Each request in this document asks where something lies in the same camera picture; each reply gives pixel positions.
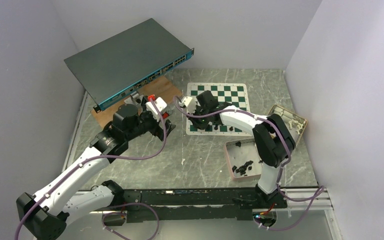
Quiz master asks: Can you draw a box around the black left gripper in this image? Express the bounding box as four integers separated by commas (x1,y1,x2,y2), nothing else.
125,96,175,141

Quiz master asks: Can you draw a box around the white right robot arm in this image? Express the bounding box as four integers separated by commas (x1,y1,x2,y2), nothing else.
179,90,296,208

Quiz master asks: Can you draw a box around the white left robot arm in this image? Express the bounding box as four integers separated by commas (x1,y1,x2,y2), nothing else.
14,98,173,240

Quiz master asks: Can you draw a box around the wooden board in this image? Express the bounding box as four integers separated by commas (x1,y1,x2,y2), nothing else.
90,76,183,128

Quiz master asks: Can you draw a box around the green white chess board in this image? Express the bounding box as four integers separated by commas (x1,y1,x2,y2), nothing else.
185,82,250,137

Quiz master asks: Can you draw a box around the black chess pieces pile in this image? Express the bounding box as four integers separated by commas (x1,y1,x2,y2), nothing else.
231,160,254,177

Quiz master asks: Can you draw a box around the red grey tool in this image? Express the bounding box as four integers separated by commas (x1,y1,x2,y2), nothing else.
161,110,173,119

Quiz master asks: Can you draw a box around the pink metal tray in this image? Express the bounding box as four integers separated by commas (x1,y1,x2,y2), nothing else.
224,138,262,182

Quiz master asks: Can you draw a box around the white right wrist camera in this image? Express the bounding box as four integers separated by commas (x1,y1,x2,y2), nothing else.
180,96,197,114

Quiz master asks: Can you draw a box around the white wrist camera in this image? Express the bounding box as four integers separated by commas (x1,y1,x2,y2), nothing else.
145,95,168,121
180,96,197,114

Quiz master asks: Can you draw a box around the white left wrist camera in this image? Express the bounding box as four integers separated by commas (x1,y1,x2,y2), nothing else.
145,95,168,121

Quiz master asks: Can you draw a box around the metal switch stand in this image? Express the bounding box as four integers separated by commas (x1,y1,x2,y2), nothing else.
124,91,144,109

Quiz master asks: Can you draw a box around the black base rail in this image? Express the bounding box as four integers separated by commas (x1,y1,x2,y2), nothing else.
90,187,289,223

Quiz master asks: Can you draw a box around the grey network switch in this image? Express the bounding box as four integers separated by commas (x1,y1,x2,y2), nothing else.
64,18,194,113

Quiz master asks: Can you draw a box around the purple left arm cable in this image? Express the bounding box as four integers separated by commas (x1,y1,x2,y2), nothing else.
14,96,170,240

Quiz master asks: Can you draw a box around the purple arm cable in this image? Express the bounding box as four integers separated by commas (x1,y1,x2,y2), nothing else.
172,96,325,233
14,96,170,240

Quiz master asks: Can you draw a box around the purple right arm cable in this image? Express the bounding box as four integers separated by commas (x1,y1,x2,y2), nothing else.
172,96,325,233

